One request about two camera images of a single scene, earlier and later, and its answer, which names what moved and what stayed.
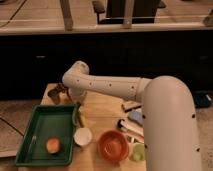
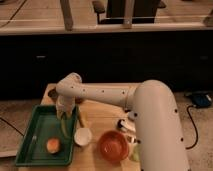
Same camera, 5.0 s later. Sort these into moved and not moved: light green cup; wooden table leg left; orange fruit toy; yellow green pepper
Moved: yellow green pepper
Not moved: orange fruit toy; light green cup; wooden table leg left
